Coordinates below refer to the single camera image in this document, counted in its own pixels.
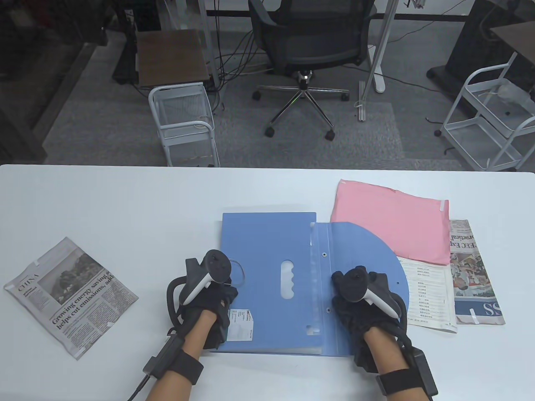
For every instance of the person's right hand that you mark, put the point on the person's right hand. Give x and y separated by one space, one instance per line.
351 317

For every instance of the person's left hand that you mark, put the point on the person's left hand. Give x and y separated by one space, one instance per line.
213 300

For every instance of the white printed sheet material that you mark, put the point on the white printed sheet material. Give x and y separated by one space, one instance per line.
430 292

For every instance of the pink paper material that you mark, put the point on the pink paper material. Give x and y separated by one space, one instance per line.
388 221

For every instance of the colour newspaper material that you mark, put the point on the colour newspaper material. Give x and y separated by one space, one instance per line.
472 271

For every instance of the black-and-white newspaper material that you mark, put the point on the black-and-white newspaper material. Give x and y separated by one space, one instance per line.
71 296

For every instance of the person's left forearm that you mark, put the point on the person's left forearm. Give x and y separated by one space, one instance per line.
196 330

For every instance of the right black-and-white hand controller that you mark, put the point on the right black-and-white hand controller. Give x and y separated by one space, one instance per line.
353 284

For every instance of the black-and-white hand controller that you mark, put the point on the black-and-white hand controller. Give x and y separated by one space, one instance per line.
215 265
353 284

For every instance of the left black-and-white hand controller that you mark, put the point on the left black-and-white hand controller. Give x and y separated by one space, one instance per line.
215 265

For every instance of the brown wooden side table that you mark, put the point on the brown wooden side table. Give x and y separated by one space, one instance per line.
171 56

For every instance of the black rolling stand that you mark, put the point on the black rolling stand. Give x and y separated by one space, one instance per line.
125 50

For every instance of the white desk leg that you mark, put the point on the white desk leg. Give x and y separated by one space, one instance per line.
207 33
382 41

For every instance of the black office chair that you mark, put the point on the black office chair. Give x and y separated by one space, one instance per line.
309 41

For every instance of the clear plastic bag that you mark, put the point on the clear plastic bag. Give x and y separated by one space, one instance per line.
512 92

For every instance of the black desk base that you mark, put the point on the black desk base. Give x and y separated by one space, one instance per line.
468 50

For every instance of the dark wooden desk top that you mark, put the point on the dark wooden desk top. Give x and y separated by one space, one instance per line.
518 37

